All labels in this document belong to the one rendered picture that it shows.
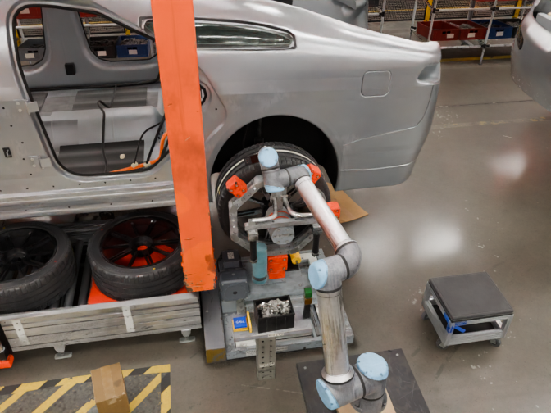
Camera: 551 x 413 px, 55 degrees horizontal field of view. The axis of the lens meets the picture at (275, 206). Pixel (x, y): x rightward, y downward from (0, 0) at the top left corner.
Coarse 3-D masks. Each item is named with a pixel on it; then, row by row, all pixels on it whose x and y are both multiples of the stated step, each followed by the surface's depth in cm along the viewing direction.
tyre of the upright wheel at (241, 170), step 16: (256, 144) 298; (272, 144) 296; (288, 144) 300; (240, 160) 292; (288, 160) 284; (304, 160) 292; (224, 176) 296; (240, 176) 283; (224, 192) 289; (224, 208) 294; (224, 224) 300
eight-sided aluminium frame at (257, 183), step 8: (256, 176) 281; (248, 184) 282; (256, 184) 277; (248, 192) 280; (320, 192) 294; (232, 200) 286; (240, 200) 282; (232, 208) 284; (232, 216) 288; (232, 224) 291; (232, 232) 294; (304, 232) 310; (232, 240) 298; (240, 240) 299; (296, 240) 312; (304, 240) 307; (248, 248) 304; (272, 248) 314; (280, 248) 310; (288, 248) 310; (296, 248) 310
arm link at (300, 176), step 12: (288, 168) 259; (300, 168) 259; (300, 180) 255; (300, 192) 253; (312, 192) 249; (312, 204) 246; (324, 204) 245; (324, 216) 240; (324, 228) 239; (336, 228) 236; (336, 240) 233; (348, 240) 230; (336, 252) 230; (348, 252) 225; (360, 252) 229; (348, 264) 222; (360, 264) 228
